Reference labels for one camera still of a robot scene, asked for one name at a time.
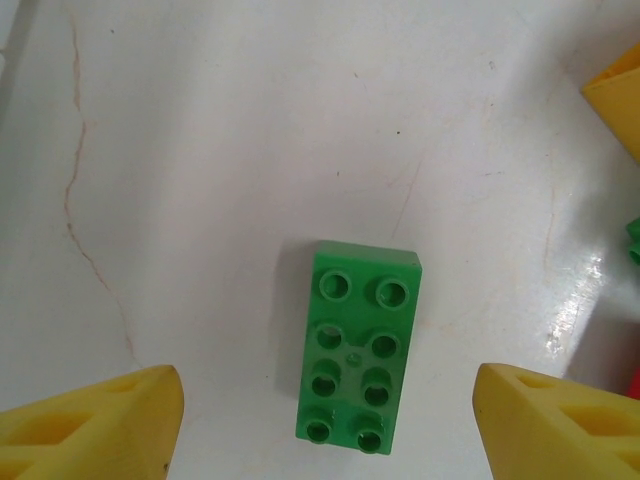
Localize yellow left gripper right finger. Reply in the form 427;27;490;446
472;362;640;480

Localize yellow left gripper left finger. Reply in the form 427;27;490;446
0;363;186;480

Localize long green lego brick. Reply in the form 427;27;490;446
293;239;421;457

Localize yellow lego brick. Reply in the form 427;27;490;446
581;42;640;164

